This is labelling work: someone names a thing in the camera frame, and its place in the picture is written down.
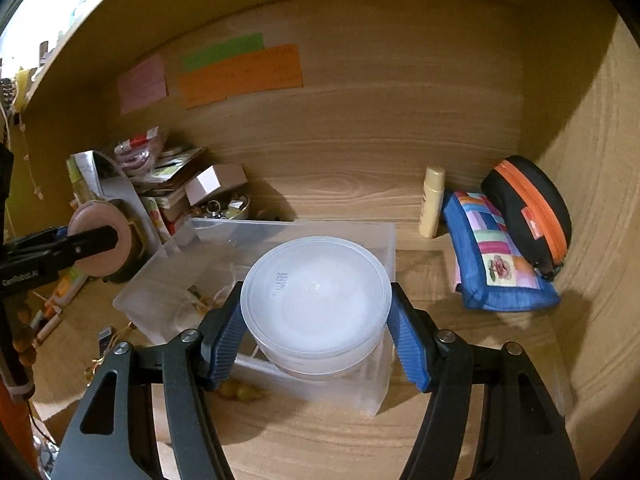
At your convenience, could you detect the blue patchwork pouch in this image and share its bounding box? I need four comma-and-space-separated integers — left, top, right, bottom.
442, 190, 561, 311

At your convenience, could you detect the yellow lotion bottle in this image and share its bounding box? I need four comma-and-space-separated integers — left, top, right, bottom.
419, 165, 447, 239

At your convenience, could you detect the black case orange zip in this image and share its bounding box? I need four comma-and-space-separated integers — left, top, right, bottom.
481, 156, 572, 282

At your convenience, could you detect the folded white paper sheet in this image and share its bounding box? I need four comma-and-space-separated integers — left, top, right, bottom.
67, 150, 166, 246

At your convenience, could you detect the fruit print carton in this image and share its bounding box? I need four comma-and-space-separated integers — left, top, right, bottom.
140, 195, 173, 246

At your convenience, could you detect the green orange snack packet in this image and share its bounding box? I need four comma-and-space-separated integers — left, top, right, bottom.
50, 267, 91, 311

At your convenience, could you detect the stack of books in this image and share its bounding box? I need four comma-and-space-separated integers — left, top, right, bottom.
132, 146, 208, 211

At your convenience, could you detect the brown wooden bead string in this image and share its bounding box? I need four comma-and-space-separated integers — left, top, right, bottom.
15, 305, 40, 376

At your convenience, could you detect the clear plastic bin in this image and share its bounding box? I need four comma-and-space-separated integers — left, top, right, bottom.
112, 217, 398, 418

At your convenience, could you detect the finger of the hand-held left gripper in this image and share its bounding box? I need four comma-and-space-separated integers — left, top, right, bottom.
4, 228, 69, 257
50, 225, 121, 273

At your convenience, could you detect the orange sticky note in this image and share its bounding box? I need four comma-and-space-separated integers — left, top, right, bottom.
176, 44, 303, 110

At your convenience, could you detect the pink sticky note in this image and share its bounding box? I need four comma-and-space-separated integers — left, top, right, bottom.
117, 54, 168, 115

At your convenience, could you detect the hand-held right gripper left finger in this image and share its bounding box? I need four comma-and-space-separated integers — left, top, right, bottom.
50, 282, 251, 480

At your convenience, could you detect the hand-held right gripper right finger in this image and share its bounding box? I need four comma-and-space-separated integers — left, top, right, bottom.
382, 282, 583, 480

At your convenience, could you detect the white round tape roll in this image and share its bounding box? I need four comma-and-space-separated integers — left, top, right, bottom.
240, 236, 393, 381

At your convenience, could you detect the green sticky note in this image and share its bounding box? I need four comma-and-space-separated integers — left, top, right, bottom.
180, 32, 265, 72

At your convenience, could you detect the beige braided cord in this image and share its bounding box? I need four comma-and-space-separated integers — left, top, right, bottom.
185, 287, 226, 318

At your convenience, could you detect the white small box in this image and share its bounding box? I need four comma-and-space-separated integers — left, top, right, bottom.
184, 163, 249, 206

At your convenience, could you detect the round pale pink gadget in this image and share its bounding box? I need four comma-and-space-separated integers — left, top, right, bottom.
67, 203, 132, 277

